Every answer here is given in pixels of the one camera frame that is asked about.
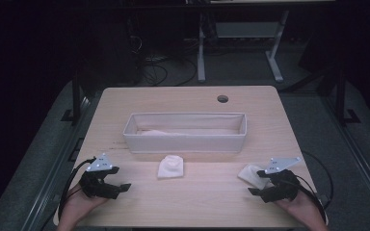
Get person's left hand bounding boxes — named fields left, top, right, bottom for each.
left=61, top=184, right=109, bottom=223

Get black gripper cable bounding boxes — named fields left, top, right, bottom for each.
left=288, top=150, right=335, bottom=225
left=57, top=157, right=96, bottom=222

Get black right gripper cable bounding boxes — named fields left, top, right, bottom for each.
left=288, top=150, right=335, bottom=225

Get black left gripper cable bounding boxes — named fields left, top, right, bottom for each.
left=57, top=157, right=96, bottom=222

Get pale folded cloth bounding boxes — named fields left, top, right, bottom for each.
left=140, top=129, right=187, bottom=137

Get person's right hand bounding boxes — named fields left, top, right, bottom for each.
left=276, top=191, right=327, bottom=224

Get black metal stand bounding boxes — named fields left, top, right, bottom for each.
left=332, top=70, right=361, bottom=125
left=61, top=73, right=85, bottom=124

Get black floor cables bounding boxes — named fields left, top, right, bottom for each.
left=138, top=54, right=198, bottom=87

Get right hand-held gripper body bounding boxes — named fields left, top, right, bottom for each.
left=261, top=156, right=302, bottom=204

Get white sock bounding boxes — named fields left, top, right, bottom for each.
left=156, top=154, right=185, bottom=180
left=237, top=163, right=271, bottom=191

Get white metal desk frame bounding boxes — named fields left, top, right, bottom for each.
left=197, top=9, right=290, bottom=84

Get black table edge bracket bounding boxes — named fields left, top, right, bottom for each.
left=320, top=193, right=332, bottom=210

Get white fabric storage box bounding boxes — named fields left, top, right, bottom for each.
left=122, top=112, right=248, bottom=154

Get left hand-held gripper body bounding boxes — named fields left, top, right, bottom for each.
left=78, top=153, right=120, bottom=199

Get grey metal rail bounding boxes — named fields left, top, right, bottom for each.
left=20, top=95, right=93, bottom=231
left=322, top=95, right=370, bottom=222

